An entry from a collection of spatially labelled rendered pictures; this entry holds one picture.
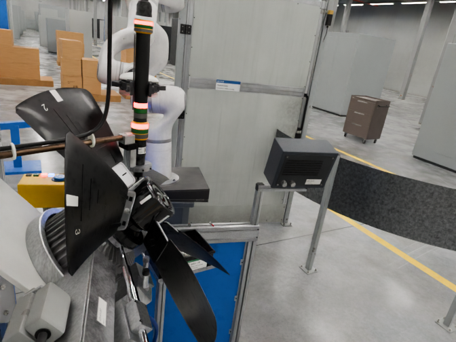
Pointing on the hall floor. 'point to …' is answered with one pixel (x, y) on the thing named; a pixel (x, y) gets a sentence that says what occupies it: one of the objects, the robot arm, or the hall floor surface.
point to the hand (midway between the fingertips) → (140, 88)
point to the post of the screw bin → (160, 308)
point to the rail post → (243, 290)
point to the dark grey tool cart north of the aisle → (366, 117)
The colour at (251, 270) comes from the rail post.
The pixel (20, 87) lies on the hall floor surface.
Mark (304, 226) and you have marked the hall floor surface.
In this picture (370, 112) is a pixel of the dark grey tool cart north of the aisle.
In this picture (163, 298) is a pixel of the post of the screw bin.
